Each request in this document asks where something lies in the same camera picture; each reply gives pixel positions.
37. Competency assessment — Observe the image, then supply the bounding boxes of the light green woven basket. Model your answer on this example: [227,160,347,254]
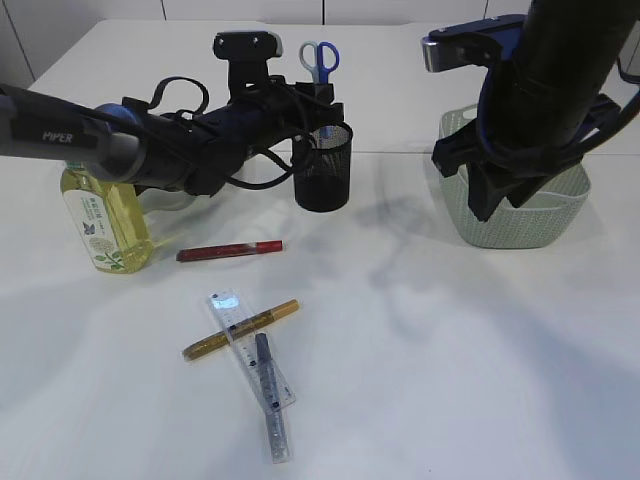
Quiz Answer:
[435,104,594,250]

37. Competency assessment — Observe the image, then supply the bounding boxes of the light green wavy plate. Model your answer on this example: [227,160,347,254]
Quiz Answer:
[137,188,196,214]

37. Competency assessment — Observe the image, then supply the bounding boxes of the silver glitter pen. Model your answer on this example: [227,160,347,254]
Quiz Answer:
[255,333,291,464]

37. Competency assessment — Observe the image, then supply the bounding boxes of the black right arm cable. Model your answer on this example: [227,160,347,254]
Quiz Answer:
[559,54,640,151]

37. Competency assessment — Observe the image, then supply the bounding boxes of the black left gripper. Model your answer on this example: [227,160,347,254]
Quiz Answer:
[189,75,346,165]

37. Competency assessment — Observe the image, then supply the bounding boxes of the blue scissors with sheath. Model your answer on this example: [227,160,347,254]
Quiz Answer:
[298,40,342,139]

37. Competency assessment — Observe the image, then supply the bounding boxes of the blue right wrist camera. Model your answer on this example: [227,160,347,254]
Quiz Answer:
[421,14,526,73]

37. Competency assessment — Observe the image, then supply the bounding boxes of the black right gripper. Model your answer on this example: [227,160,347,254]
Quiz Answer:
[432,94,623,222]

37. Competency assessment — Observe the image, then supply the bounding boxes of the black mesh pen holder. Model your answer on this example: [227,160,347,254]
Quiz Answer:
[291,122,353,213]

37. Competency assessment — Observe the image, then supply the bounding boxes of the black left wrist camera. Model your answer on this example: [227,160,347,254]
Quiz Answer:
[213,31,283,62]

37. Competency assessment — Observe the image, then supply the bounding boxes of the red marker pen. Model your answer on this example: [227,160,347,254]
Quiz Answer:
[176,240,284,263]

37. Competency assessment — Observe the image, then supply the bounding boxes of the clear plastic ruler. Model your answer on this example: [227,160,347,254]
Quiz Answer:
[208,289,296,411]

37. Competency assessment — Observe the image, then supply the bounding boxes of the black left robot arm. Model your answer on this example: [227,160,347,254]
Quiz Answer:
[1,74,345,196]

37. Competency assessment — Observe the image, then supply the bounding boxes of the gold marker pen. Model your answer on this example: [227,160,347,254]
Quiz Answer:
[182,299,300,361]

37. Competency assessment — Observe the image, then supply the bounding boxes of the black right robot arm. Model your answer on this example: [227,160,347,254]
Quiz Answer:
[422,1,639,221]

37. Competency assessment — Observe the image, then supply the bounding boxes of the green tea bottle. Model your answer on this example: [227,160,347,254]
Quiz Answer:
[60,162,154,274]

